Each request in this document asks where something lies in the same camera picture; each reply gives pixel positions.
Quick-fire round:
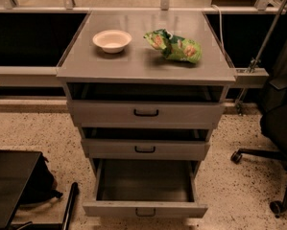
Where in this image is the white cable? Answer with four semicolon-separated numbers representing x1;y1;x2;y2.
211;4;227;55

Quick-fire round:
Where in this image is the green chip bag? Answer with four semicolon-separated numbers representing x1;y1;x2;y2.
144;29;203;64

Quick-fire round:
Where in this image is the grey bottom drawer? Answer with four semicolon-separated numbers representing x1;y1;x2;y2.
83;159;207;219

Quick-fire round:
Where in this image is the black backpack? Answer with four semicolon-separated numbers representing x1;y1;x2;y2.
20;155;62;205

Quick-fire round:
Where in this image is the grey drawer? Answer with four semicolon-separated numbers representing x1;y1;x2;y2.
82;127;210;161
67;82;224;129
83;159;207;219

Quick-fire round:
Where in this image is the white bowl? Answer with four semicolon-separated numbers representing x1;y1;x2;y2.
92;30;132;54

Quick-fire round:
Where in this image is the black office chair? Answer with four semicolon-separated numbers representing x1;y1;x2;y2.
230;39;287;218

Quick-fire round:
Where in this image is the grey drawer cabinet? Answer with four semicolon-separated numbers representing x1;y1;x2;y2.
56;10;237;174

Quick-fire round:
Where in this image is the grey top drawer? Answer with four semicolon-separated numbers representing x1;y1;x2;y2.
67;82;224;129

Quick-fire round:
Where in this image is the grey middle drawer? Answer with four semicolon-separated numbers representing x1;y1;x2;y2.
82;127;210;161

